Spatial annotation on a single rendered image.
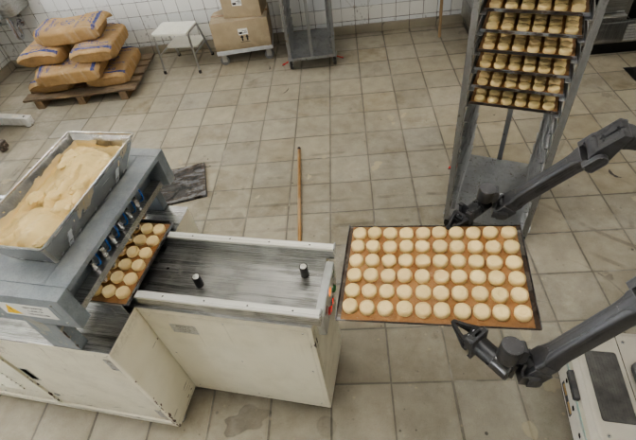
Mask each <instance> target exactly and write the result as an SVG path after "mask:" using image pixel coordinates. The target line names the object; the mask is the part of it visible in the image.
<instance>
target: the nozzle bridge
mask: <svg viewBox="0 0 636 440"><path fill-rule="evenodd" d="M174 179H175V177H174V175H173V173H172V170H171V168H170V166H169V164H168V161H167V158H166V156H165V154H164V153H163V151H162V150H161V149H134V148H131V151H130V157H129V162H128V168H127V170H126V171H125V173H124V174H123V175H122V177H121V178H120V180H119V181H118V182H117V184H116V185H115V187H114V188H113V189H112V191H111V192H110V194H109V195H108V196H107V198H106V199H105V200H104V202H103V203H102V204H101V206H100V207H99V208H98V210H97V212H96V213H95V214H94V216H93V217H92V218H91V219H90V220H89V221H88V223H87V224H86V225H85V227H84V228H83V230H82V231H81V232H80V234H79V235H78V237H77V238H76V239H75V241H74V242H73V244H72V245H71V246H70V248H69V249H68V250H67V252H66V253H65V254H64V256H63V257H62V259H61V260H60V262H59V263H50V262H41V261H31V260H22V259H15V258H12V257H8V256H6V255H0V318H8V319H14V320H22V321H26V322H27V323H28V324H29V325H30V326H32V327H33V328H34V329H35V330H36V331H37V332H39V333H40V334H41V335H42V336H43V337H44V338H45V339H47V340H48V341H49V342H50V343H51V344H52V345H54V346H57V347H63V348H70V349H76V350H83V348H84V347H85V345H86V344H87V342H88V340H87V339H86V338H85V337H84V336H83V335H82V334H81V333H80V332H79V331H78V330H77V329H76V327H77V328H84V326H85V325H86V323H87V321H88V320H89V318H90V317H91V314H90V313H89V312H88V311H87V310H86V308H87V306H88V304H89V303H90V301H91V300H92V298H93V296H94V295H95V293H96V292H97V289H98V288H99V286H100V285H101V283H102V282H103V280H104V278H105V277H106V275H107V274H108V272H109V270H110V269H111V268H112V267H113V265H114V263H115V261H116V260H117V258H118V256H119V255H120V253H121V252H122V250H123V248H124V247H125V245H126V244H127V242H128V240H129V239H130V237H131V236H132V234H133V232H134V230H135V229H136V227H137V225H138V224H139V222H140V221H141V220H142V218H143V217H144V215H145V214H146V212H147V210H152V211H165V210H166V208H167V207H168V204H167V202H166V200H165V198H164V196H163V194H162V192H161V190H160V189H161V188H162V186H163V185H171V183H172V182H173V180H174ZM138 189H139V190H140V191H141V192H142V194H143V197H144V200H143V201H142V202H140V204H141V206H140V207H139V208H136V207H135V208H136V211H135V213H133V214H132V215H133V218H132V219H131V220H129V219H128V218H127V219H128V224H127V225H125V226H124V227H125V228H126V229H125V231H123V232H121V231H120V230H119V229H118V227H117V226H116V223H117V221H118V220H121V222H122V223H126V220H125V218H124V216H123V215H122V214H123V213H124V211H125V209H126V208H127V207H128V208H129V209H130V211H134V208H133V205H132V204H131V200H132V199H133V197H134V196H135V197H136V198H137V200H140V201H141V200H142V197H141V194H140V193H139V191H138ZM124 214H125V213H124ZM114 226H115V227H116V228H117V229H118V231H119V233H120V237H119V238H117V239H116V240H117V244H112V243H111V241H110V240H109V239H108V238H107V236H108V235H109V233H110V232H112V234H113V235H114V236H115V237H117V236H118V233H117V231H116V230H115V228H114ZM105 238H106V239H107V240H108V242H109V243H110V245H111V248H112V249H111V251H110V252H108V254H109V255H108V257H103V256H102V255H101V254H100V252H99V251H98V249H99V247H100V246H101V245H102V246H103V247H104V248H105V250H109V246H108V244H107V243H106V241H105ZM96 253H97V254H98V256H99V257H100V259H101V261H102V264H101V265H100V266H99V271H98V272H94V271H93V270H92V268H91V267H90V266H89V265H88V264H89V262H90V261H91V260H92V259H94V261H95V262H96V263H97V264H99V260H98V258H97V257H96V256H95V254H96Z"/></svg>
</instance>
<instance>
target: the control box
mask: <svg viewBox="0 0 636 440"><path fill-rule="evenodd" d="M333 271H334V278H333ZM336 284H337V281H336V274H335V268H334V263H333V262H331V261H327V262H326V266H325V270H324V274H323V279H322V284H321V288H320V292H319V297H318V301H317V306H316V309H322V311H323V313H322V319H323V320H322V324H321V326H317V328H318V332H319V335H327V330H328V325H329V319H330V315H331V314H330V315H328V308H329V307H331V306H333V303H332V299H333V302H334V294H335V292H333V285H336ZM330 288H331V294H330V296H329V289H330ZM326 307H327V315H326Z"/></svg>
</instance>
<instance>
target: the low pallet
mask: <svg viewBox="0 0 636 440"><path fill-rule="evenodd" d="M153 56H154V53H146V54H141V59H140V61H139V64H138V65H137V66H136V69H135V71H134V73H133V75H132V78H131V79H130V81H127V82H125V83H122V84H117V85H111V86H104V87H95V86H91V85H88V84H86V82H82V83H77V84H76V85H75V86H74V87H73V88H71V89H70V90H69V89H67V90H64V91H59V92H51V93H38V92H30V93H31V94H28V95H27V96H26V98H25V99H24V100H23V102H24V103H27V102H33V101H34V103H35V105H36V106H37V108H38V109H39V110H40V109H45V108H46V107H47V106H48V104H49V103H50V102H51V100H53V99H62V98H70V97H75V98H76V100H77V101H78V103H79V105H81V104H87V102H88V101H89V99H90V98H91V96H93V95H102V94H109V93H114V92H118V93H119V95H120V97H121V99H122V100H123V99H129V98H130V96H131V95H132V93H133V90H136V88H137V86H138V84H139V82H138V81H141V79H142V78H143V76H142V74H145V72H146V70H147V68H148V67H147V66H148V65H149V64H150V60H152V58H153Z"/></svg>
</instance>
